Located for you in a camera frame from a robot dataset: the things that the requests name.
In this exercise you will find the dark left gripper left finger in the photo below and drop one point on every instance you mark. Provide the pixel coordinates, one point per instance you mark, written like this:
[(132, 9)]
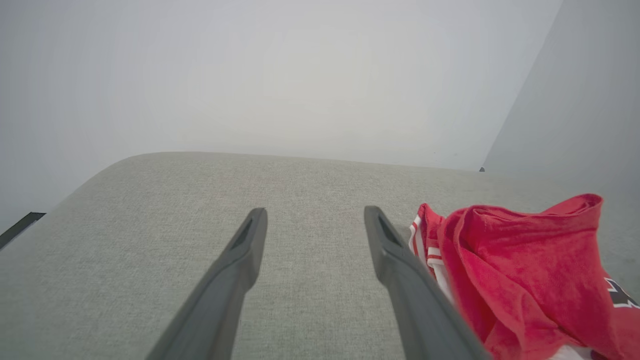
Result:
[(225, 295)]

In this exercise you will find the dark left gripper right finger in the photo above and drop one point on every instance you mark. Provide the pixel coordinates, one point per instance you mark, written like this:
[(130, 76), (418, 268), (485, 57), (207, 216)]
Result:
[(415, 305)]

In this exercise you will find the red white sports jersey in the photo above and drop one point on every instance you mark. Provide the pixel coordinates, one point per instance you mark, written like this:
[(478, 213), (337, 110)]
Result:
[(525, 280)]

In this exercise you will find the black skirting strip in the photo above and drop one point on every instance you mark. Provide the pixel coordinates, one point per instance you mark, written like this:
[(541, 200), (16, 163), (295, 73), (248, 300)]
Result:
[(20, 227)]

